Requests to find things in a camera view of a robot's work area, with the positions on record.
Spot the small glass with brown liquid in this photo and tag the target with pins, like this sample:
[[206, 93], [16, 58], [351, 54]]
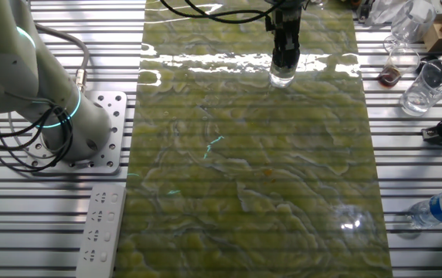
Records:
[[396, 67]]

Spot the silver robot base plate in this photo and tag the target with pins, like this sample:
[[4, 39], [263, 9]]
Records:
[[105, 156]]

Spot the tall clear glass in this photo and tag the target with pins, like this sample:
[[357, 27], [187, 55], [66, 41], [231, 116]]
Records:
[[412, 21]]

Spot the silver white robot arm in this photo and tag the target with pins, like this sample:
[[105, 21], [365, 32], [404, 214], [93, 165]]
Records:
[[8, 69]]

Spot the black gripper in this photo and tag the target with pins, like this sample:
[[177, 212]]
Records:
[[286, 19]]

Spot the water bottle with blue cap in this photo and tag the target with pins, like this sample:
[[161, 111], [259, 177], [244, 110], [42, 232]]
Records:
[[437, 208]]

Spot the white power strip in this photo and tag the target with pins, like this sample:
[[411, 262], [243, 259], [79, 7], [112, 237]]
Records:
[[99, 231]]

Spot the clear glass beaker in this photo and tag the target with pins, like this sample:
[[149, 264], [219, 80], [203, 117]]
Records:
[[429, 90]]

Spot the green marble pattern mat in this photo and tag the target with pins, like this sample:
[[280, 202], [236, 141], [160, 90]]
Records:
[[244, 154]]

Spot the clear glass jar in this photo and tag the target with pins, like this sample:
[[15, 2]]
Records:
[[283, 78]]

